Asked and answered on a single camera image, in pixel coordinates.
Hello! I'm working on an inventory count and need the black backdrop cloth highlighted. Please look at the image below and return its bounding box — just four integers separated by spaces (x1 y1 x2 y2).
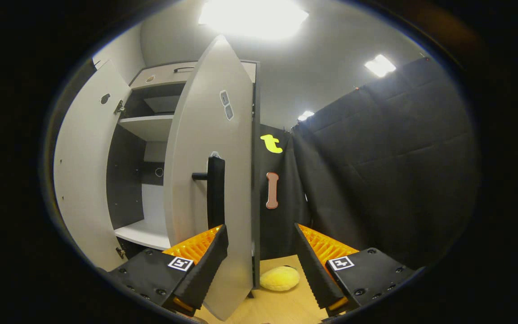
259 56 482 270

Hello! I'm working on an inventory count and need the grey cabinet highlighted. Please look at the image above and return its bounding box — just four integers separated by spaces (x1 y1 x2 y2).
106 60 261 288

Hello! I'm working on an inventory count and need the large ceiling light panel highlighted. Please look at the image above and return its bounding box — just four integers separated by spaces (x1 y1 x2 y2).
198 0 309 40

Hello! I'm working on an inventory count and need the yellow plush toy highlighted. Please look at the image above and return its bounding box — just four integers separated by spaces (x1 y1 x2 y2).
259 265 300 292

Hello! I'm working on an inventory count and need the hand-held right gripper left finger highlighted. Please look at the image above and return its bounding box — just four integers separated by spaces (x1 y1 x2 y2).
106 224 229 315

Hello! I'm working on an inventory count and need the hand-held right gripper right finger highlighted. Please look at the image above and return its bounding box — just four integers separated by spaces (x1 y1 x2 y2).
294 223 417 318

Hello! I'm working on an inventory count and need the grey cabinet door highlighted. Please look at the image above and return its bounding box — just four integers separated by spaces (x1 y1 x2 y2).
164 35 256 322

